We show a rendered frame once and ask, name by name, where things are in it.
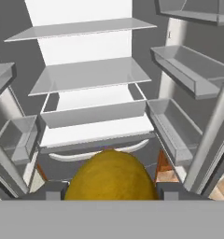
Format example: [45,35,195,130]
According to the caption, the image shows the grey door bin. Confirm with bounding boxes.
[0,115,41,166]
[150,45,224,101]
[154,0,224,27]
[146,97,203,167]
[0,62,18,101]

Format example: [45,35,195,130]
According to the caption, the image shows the grey right fridge door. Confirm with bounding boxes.
[146,0,224,196]

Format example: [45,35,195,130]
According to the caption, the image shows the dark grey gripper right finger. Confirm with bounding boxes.
[155,181,209,202]

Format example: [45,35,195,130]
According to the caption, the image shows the glass fridge shelf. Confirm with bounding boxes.
[4,17,158,43]
[28,56,152,97]

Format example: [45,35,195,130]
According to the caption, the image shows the grey fridge door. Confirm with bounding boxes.
[146,0,224,196]
[0,18,45,200]

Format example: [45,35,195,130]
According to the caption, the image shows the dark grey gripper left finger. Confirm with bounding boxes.
[22,181,70,202]

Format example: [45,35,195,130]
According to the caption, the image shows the brown wooden cupboard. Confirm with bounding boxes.
[154,148,175,184]

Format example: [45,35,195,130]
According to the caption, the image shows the grey fridge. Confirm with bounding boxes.
[0,0,224,202]

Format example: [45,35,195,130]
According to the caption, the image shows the white curved drawer handle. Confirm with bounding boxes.
[48,138,150,162]

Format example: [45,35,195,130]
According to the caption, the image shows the grey freezer drawer front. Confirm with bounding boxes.
[35,138,163,184]

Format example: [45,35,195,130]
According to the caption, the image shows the grey fridge crisper drawer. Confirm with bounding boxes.
[39,82,148,130]

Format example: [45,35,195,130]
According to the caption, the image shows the grey left fridge door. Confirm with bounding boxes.
[0,18,45,200]

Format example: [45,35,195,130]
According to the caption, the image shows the yellow lemon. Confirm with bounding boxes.
[63,148,161,202]

